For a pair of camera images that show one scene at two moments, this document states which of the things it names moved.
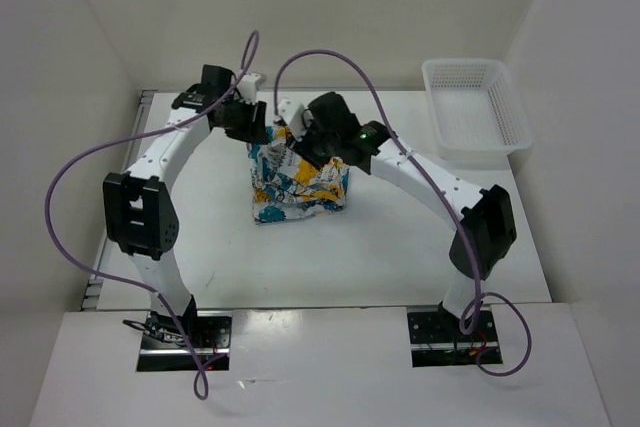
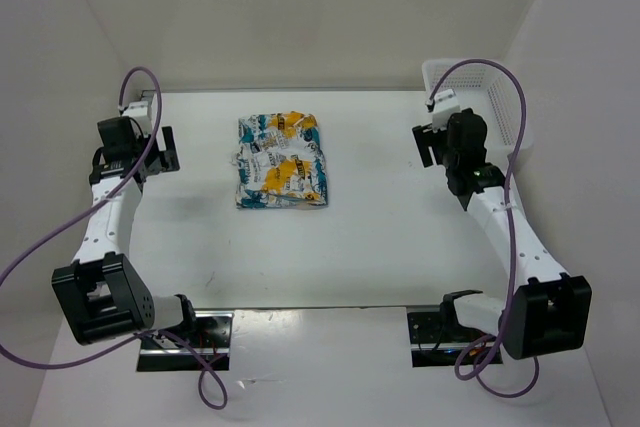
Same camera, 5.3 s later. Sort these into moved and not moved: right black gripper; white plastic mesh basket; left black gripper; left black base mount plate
Moved: left black gripper; right black gripper
Not moved: white plastic mesh basket; left black base mount plate
